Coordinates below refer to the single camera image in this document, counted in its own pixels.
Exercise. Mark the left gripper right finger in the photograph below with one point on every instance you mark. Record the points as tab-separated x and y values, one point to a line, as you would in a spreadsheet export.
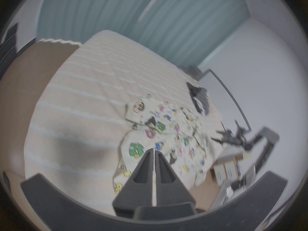
173	194

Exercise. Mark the bed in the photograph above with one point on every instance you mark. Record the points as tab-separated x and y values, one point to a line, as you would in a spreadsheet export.
84	92

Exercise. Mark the pile of clothes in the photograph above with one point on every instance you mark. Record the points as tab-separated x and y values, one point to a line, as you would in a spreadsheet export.
198	97

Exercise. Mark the blue-green curtain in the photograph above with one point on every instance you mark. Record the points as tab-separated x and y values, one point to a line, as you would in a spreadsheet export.
192	20
96	8

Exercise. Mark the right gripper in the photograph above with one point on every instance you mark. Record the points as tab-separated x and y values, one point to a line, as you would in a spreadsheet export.
229	138

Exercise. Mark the white printed pyjama top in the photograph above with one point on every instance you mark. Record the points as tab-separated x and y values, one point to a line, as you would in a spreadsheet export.
168	133

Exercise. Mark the black chest of drawers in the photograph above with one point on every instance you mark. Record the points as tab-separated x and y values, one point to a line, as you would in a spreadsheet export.
8	49

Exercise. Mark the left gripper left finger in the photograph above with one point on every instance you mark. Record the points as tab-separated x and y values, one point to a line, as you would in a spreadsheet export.
134	194

